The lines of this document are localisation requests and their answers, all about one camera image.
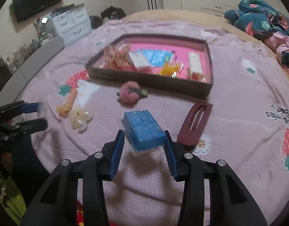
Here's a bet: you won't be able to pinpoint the white comb hair clip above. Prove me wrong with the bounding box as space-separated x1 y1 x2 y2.
188 52 203 75

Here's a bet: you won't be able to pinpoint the pearl flower hair claw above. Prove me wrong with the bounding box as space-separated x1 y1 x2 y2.
68 109 92 133

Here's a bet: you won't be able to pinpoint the white drawer cabinet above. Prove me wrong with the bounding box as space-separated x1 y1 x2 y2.
50 4 92 47

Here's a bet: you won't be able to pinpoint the blue plastic box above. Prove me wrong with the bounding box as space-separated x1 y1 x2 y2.
121 110 166 156

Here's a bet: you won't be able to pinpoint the pink pajama garment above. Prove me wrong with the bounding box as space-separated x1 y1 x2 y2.
263 32 289 64

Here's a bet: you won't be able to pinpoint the pink fluffy hair clip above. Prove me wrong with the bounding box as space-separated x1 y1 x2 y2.
116 81 148 104

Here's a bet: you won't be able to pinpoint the dark floral crumpled quilt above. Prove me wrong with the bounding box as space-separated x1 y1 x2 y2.
224 0 289 40

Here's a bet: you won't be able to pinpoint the clear bag with earrings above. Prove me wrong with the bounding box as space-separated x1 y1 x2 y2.
129 52 151 70

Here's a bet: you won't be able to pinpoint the beige polka dot bow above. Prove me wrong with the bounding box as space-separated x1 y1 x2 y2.
103 44 132 69

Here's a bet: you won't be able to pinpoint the brown shallow cardboard tray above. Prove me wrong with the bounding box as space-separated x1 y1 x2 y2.
85 33 213 99

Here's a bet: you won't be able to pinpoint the black bag on floor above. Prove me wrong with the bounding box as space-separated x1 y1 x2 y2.
101 6 127 20

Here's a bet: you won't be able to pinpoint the yellow hoops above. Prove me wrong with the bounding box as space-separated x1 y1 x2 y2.
160 62 184 78

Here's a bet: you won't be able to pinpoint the orange spiral hair tie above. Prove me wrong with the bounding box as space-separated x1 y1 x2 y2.
56 88 79 118

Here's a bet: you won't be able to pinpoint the maroon oval hair clip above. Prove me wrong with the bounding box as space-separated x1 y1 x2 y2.
177 101 213 146

